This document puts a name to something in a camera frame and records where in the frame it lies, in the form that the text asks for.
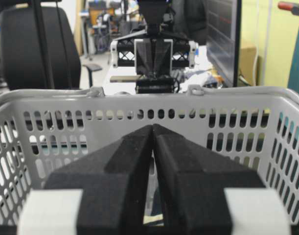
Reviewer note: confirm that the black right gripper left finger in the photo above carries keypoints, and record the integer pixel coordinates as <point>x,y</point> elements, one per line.
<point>102,193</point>

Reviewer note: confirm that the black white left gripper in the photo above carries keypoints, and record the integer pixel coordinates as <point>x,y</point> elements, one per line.
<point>124,55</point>

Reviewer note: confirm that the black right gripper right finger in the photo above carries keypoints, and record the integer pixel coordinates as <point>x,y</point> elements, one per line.
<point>209,194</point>

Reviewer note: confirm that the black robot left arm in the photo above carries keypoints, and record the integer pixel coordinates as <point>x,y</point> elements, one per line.
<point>155,12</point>

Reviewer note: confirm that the grey plastic shopping basket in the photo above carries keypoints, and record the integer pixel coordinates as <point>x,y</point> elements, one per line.
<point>42,130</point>

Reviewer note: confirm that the pile of cloths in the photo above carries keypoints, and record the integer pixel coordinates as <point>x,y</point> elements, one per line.
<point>209,78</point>

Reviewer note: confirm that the black monitor screen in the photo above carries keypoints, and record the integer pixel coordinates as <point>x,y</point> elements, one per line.
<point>223,38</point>

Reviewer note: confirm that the cardboard box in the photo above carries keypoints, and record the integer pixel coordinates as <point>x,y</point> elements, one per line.
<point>246,60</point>

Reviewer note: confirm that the black office chair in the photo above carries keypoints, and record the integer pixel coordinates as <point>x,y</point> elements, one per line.
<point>37,48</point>

